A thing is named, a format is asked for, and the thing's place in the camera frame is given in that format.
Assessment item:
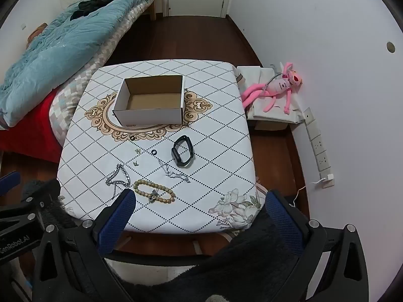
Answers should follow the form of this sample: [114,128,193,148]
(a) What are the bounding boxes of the diamond patterned white tablecloth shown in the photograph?
[57,59,268,235]

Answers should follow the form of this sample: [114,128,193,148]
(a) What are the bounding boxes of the thin silver necklace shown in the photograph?
[157,160,190,183]

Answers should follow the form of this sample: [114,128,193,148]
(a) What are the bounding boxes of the pink plush toy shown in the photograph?
[242,62,303,115]

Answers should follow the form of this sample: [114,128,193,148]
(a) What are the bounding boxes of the wooden beaded bracelet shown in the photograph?
[133,179,176,204]

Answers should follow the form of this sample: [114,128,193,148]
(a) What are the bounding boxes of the light blue blanket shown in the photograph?
[0,0,164,128]

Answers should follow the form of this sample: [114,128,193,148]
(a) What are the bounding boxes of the black clothes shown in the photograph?
[71,0,123,20]

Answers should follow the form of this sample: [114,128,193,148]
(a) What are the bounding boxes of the chunky silver chain bracelet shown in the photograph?
[105,164,131,199]

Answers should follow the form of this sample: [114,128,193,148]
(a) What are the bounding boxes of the dark fluffy garment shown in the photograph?
[22,179,315,302]

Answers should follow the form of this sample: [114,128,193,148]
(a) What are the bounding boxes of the white power strip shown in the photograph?
[303,107,335,189]

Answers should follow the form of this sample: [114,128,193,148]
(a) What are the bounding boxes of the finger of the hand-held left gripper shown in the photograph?
[0,180,61,228]
[0,171,21,197]

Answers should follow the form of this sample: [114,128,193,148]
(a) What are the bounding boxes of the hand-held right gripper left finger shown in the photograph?
[33,189,137,302]

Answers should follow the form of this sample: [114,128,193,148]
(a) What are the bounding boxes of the cardboard box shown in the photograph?
[113,75,184,126]

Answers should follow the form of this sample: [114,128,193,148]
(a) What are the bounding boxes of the red bed sheet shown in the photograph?
[0,94,63,164]

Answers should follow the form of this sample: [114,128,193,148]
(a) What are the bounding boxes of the white cloth bag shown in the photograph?
[236,65,305,123]

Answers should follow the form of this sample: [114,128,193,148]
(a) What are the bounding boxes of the black smart band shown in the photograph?
[171,135,195,168]

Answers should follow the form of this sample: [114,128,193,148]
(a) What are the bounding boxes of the white charger cable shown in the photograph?
[288,179,326,209]

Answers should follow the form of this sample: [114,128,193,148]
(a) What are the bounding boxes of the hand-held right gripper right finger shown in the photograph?
[265,190,370,302]

